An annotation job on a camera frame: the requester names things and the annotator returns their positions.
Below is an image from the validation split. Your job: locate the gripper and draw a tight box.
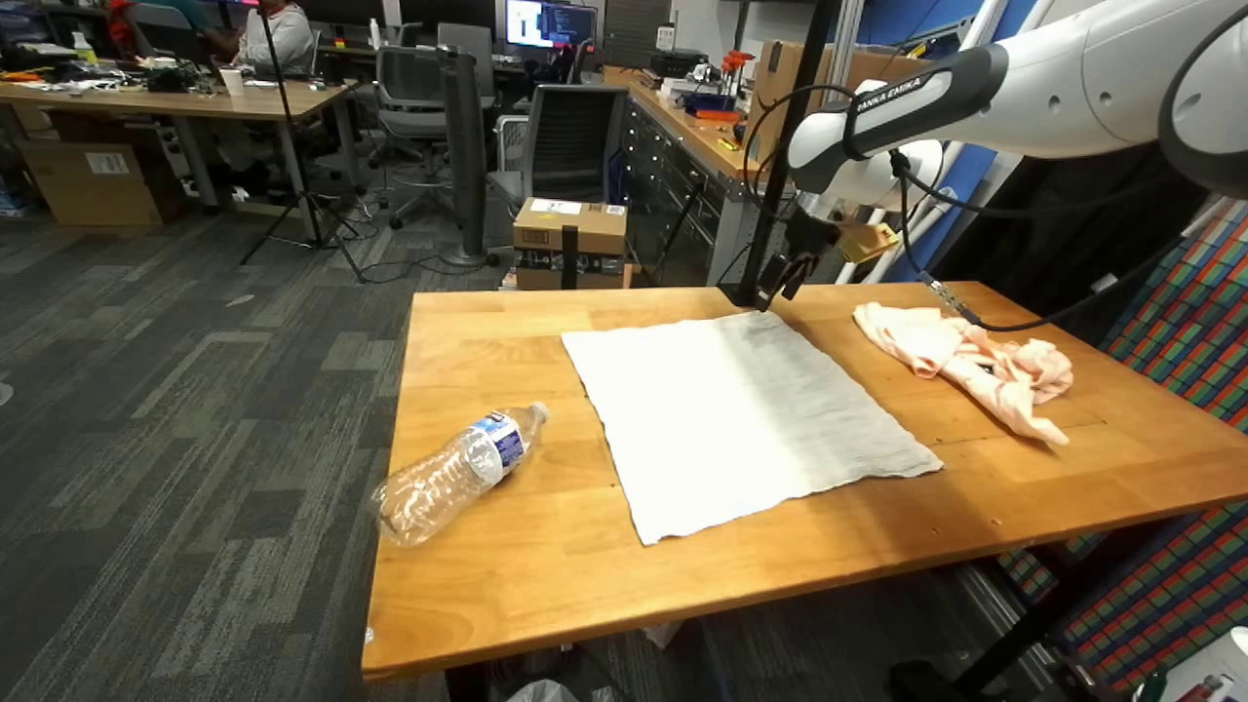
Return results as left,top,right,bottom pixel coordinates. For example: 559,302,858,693
756,209,842,313

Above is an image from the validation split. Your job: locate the white towel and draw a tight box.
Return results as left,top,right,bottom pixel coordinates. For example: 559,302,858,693
561,310,945,547

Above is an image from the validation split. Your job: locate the workbench with drawers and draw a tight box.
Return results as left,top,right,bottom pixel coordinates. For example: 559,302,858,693
603,66,773,290

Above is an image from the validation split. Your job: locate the black pole stand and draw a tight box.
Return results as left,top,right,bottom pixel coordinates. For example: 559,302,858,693
720,0,843,311

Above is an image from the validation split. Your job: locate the large cardboard box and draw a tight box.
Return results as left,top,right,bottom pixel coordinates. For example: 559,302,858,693
749,39,932,169

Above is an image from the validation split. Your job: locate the pink cloth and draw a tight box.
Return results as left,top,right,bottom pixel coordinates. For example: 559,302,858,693
853,301,1075,448

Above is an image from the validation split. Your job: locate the stack of cardboard boxes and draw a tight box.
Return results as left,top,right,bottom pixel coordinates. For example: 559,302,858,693
501,197,633,292

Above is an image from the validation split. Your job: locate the black mesh office chair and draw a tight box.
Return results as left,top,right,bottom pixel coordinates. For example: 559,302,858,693
487,84,631,223

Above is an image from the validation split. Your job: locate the black tower fan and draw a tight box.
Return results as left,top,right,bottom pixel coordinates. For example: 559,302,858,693
437,47,500,268

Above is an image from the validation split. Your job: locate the monitor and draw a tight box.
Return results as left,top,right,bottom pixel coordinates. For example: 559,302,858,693
503,0,599,51

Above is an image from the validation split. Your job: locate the clear plastic water bottle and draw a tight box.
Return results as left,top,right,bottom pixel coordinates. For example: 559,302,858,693
370,401,551,549

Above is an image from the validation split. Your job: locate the grey office chair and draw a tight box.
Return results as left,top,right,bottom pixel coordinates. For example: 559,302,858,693
369,21,496,231

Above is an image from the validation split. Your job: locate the black tripod stand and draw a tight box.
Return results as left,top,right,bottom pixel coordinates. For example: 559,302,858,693
238,0,370,285

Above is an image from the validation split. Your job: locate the person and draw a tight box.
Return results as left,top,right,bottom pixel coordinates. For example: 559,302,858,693
200,0,319,79

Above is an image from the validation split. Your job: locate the wooden desk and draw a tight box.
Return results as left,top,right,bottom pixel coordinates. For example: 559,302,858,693
0,76,364,217

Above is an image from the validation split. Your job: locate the flat cardboard box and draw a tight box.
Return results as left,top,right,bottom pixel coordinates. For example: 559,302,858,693
18,140,164,228

